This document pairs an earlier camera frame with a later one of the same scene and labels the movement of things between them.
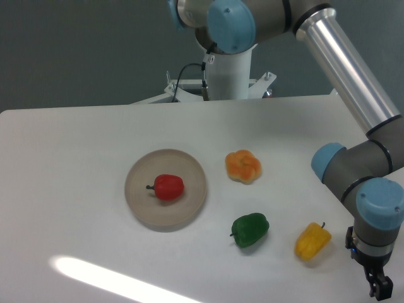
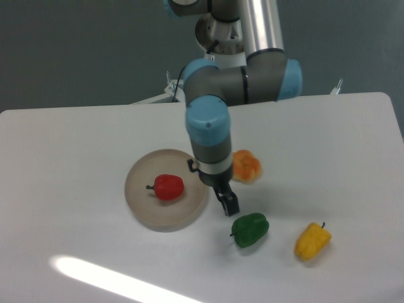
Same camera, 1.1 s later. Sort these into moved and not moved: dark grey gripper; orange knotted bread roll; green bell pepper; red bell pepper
Moved: dark grey gripper
Not moved: green bell pepper; orange knotted bread roll; red bell pepper
